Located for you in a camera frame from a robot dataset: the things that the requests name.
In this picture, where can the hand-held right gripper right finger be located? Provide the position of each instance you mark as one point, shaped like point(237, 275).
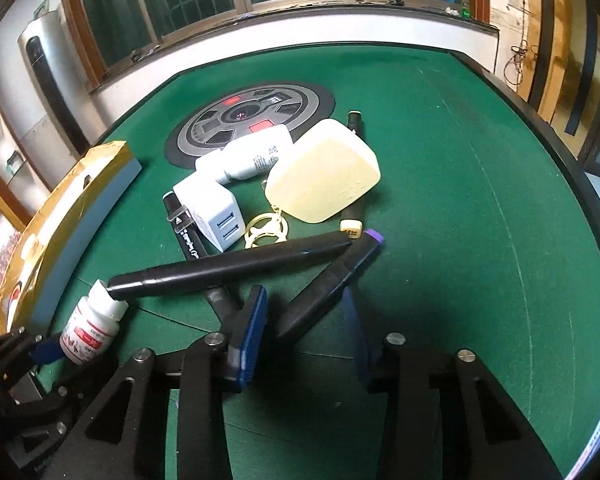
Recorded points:
point(357, 345)

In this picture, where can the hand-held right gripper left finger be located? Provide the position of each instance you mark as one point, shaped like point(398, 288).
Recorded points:
point(250, 335)

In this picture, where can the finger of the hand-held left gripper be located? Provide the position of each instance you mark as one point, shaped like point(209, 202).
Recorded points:
point(45, 351)

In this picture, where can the white bottle red label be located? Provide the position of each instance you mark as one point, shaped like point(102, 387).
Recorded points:
point(87, 332)

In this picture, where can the black marker purple cap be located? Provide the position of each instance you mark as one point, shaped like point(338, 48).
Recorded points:
point(325, 285)

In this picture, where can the white foam tray yellow tape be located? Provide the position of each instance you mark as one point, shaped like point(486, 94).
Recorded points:
point(45, 230)

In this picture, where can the white charger block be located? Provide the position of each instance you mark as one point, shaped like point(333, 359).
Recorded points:
point(207, 210)

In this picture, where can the black marker cream caps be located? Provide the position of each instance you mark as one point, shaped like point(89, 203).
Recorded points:
point(355, 122)

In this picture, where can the black pen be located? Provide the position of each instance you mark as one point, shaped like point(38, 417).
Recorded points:
point(220, 267)

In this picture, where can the gold keyring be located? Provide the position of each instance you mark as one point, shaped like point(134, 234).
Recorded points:
point(266, 230)

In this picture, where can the black marker white text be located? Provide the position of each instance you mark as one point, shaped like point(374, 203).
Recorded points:
point(187, 242)

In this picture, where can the pale yellow case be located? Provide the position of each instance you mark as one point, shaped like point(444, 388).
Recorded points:
point(325, 175)

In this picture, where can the white bottle text label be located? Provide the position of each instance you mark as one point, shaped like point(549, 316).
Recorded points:
point(250, 155)

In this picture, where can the round grey control panel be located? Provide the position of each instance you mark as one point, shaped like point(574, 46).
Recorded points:
point(220, 120)

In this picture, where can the tower air conditioner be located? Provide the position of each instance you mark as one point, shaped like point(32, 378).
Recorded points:
point(45, 75)

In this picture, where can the small green bottle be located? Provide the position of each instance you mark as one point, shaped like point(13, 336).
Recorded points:
point(464, 5)

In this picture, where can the wooden wall shelf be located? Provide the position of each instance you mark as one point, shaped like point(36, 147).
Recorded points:
point(5, 170)

